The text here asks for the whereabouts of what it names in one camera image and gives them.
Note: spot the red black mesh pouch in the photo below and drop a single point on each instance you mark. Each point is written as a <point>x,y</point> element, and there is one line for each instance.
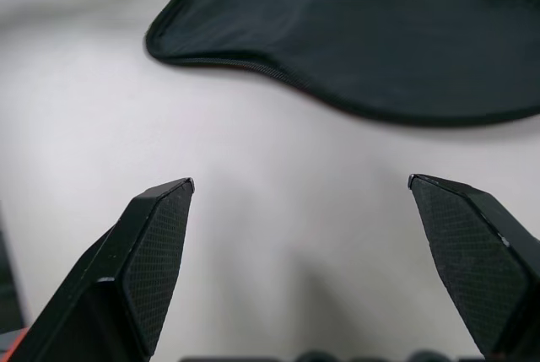
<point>358,54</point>

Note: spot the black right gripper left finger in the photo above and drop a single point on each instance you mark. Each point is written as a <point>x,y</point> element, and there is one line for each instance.
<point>126,260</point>

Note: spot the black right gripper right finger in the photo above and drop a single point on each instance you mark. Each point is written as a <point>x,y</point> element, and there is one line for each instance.
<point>476,244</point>

